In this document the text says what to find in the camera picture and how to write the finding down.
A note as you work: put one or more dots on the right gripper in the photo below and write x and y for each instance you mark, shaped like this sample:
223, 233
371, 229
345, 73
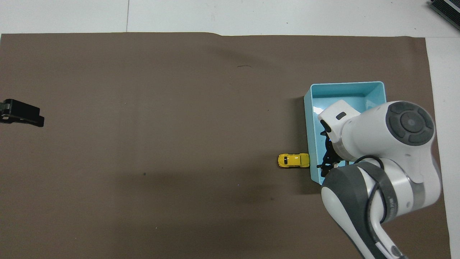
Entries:
330, 149

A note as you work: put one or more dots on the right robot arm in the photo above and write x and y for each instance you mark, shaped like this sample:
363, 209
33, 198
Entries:
370, 133

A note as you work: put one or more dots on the yellow toy beetle car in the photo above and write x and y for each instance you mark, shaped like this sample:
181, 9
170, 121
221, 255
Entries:
293, 160

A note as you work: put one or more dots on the light blue plastic bin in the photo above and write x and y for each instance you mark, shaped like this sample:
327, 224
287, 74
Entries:
313, 118

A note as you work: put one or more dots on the dark grey ribbed device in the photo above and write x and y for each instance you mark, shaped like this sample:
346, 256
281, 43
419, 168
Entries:
447, 8

